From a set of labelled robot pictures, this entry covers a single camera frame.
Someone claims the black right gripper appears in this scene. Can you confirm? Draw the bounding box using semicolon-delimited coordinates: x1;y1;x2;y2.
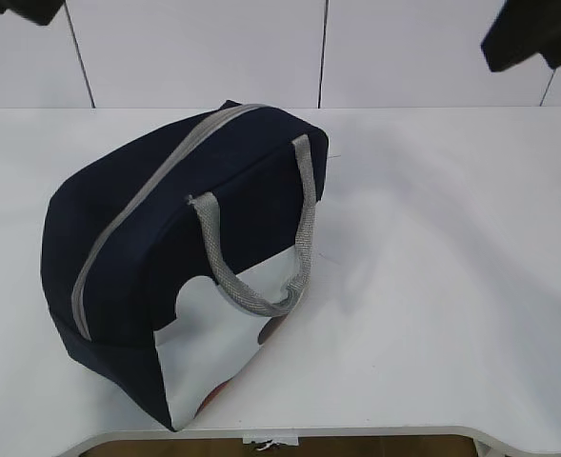
480;0;561;72

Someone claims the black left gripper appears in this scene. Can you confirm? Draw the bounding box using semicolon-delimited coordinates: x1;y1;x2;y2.
0;0;65;25

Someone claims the navy blue lunch bag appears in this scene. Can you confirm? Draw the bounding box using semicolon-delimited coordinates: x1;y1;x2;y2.
41;101;329;428

